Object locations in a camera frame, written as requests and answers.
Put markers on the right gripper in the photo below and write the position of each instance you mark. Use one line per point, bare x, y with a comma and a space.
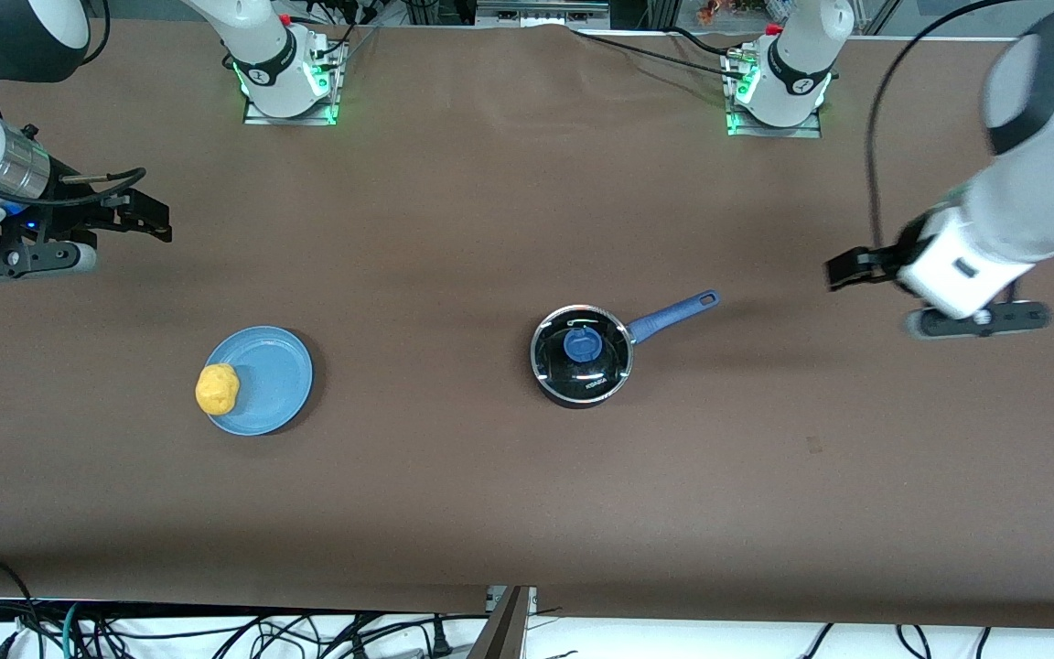
79, 212

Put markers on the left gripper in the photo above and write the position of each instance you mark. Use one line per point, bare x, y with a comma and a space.
904, 249

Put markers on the yellow potato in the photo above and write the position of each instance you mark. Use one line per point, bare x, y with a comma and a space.
218, 389

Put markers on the glass lid blue knob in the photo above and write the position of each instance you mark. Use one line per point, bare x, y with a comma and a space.
582, 346

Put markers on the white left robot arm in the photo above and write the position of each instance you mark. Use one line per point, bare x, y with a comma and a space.
1039, 183

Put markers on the blue plate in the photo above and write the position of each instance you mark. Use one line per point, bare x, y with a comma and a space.
275, 380

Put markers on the small orange object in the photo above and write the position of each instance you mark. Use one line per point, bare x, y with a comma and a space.
708, 11

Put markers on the brown table cover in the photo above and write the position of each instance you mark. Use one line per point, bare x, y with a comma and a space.
490, 229

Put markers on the black power plug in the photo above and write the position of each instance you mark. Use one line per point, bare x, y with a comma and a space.
440, 641

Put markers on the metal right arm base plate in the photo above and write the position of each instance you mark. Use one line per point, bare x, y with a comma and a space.
257, 116

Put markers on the aluminium frame rail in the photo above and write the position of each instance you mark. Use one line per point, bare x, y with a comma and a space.
541, 11

